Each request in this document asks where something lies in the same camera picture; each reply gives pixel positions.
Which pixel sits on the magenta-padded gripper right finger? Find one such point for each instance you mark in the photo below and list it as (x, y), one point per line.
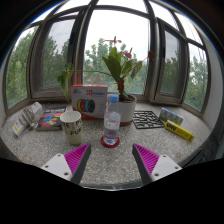
(163, 166)

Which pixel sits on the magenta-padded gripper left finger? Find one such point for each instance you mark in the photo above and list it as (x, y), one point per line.
(60, 165)

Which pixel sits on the clear blue-capped water bottle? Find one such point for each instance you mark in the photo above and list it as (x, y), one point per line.
(112, 123)

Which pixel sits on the white printed paper cup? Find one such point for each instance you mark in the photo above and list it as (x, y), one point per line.
(71, 128)

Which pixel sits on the long yellow box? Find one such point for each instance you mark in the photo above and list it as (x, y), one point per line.
(179, 130)

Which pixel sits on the black colourful book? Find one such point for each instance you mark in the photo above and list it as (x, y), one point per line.
(50, 119)

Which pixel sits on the flat round red coaster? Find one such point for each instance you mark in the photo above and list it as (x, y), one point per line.
(104, 144)

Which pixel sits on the potted plant in white pot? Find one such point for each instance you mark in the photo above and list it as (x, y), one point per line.
(128, 110)

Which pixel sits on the white and red filament box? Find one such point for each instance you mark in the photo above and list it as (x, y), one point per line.
(89, 101)

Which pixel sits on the dark-framed bay window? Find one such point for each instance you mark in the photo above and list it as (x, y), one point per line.
(151, 66)

